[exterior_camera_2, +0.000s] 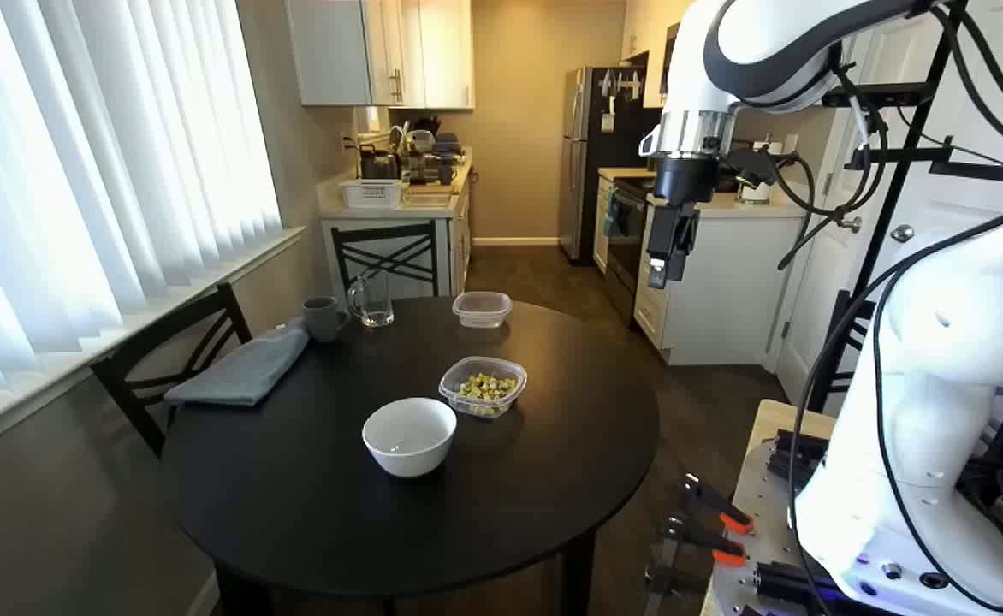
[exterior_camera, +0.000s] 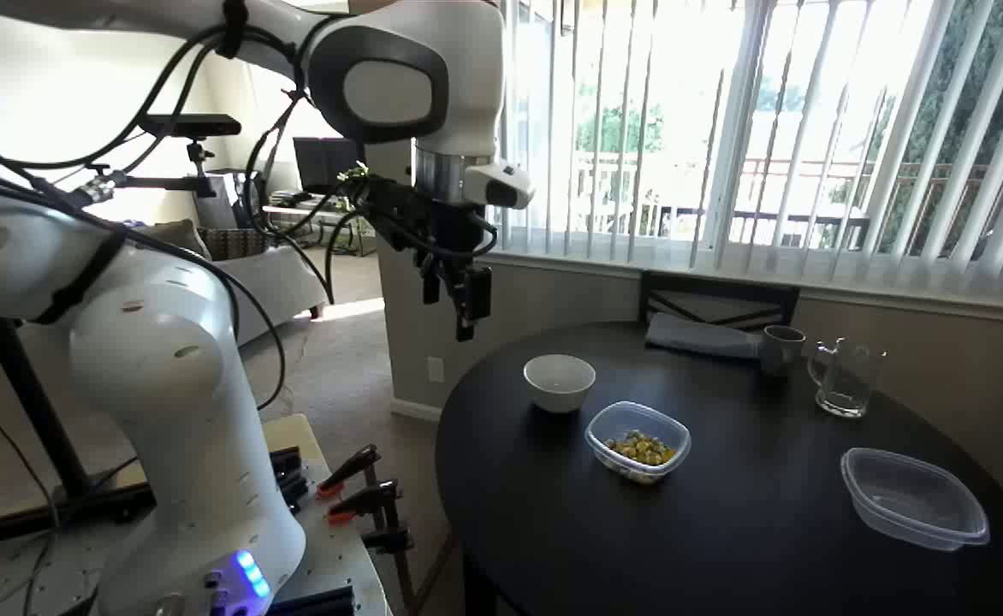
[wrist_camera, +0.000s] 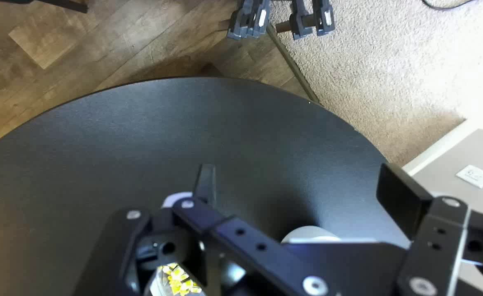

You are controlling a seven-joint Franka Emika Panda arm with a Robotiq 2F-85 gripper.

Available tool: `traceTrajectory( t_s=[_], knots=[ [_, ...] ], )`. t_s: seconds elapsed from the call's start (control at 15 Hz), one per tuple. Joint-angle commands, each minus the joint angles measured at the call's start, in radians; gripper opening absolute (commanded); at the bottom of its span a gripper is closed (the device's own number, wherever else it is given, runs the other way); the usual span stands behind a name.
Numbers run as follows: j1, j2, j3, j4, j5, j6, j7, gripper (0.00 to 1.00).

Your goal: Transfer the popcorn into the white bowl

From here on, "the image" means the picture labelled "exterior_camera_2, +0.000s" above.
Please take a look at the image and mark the orange handled clamp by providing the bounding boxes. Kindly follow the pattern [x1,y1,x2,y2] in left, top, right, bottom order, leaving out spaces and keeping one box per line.
[682,471,753,533]
[668,518,748,568]

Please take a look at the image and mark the black chair at window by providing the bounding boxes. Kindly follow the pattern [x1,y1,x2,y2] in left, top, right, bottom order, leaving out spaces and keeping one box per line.
[92,283,250,452]

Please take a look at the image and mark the clear drinking glass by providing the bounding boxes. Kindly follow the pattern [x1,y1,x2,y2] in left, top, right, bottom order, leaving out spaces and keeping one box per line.
[361,277,394,330]

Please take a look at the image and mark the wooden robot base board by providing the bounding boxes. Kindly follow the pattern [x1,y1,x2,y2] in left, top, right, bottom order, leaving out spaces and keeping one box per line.
[700,400,833,616]

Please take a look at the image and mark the white kitchen counter cabinet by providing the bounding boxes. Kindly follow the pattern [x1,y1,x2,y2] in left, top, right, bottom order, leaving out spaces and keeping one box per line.
[635,195,800,366]

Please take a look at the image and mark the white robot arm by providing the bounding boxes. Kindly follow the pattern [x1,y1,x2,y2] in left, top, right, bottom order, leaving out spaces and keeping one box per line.
[642,0,1003,616]

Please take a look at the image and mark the empty clear plastic container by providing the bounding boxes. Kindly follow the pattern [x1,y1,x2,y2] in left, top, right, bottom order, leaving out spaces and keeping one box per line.
[452,292,514,330]

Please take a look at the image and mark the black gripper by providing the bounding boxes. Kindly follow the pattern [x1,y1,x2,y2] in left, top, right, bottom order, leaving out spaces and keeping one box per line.
[647,201,700,286]

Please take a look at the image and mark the orange handled clamp lower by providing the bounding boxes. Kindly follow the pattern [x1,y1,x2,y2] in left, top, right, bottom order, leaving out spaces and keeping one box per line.
[668,518,748,568]

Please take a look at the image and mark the white vertical blinds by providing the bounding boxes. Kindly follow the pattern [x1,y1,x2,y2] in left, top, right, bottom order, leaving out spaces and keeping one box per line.
[0,0,282,386]

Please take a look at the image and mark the orange handled clamp upper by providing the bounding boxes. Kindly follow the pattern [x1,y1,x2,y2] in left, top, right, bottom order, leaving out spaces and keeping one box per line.
[682,471,753,533]

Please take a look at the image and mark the folded grey cloth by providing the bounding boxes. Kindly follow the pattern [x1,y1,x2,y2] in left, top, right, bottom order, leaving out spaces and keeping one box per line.
[166,325,310,407]

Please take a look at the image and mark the black camera stand frame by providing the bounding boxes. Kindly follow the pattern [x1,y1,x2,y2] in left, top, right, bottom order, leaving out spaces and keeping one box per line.
[804,0,1003,415]

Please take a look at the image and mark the black chair far side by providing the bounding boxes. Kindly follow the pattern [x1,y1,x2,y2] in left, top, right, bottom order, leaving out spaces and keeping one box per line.
[332,224,442,298]

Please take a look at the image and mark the round black table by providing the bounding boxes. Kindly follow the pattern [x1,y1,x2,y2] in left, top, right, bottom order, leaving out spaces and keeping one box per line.
[161,298,658,616]

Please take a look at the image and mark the dark grey mug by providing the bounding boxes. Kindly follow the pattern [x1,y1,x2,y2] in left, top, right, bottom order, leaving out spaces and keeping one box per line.
[306,298,350,342]

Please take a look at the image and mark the kitchen counter with sink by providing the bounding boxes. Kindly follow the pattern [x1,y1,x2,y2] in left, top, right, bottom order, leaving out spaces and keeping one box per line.
[314,154,474,293]

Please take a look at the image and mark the white upper kitchen cabinets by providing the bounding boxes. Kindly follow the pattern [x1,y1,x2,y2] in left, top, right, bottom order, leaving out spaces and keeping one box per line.
[283,0,476,108]

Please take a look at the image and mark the clear plastic popcorn container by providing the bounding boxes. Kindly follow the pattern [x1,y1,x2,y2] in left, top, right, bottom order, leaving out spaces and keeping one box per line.
[439,357,529,419]

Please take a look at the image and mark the white ceramic bowl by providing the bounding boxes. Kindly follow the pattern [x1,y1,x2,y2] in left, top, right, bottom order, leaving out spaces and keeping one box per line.
[361,398,459,478]

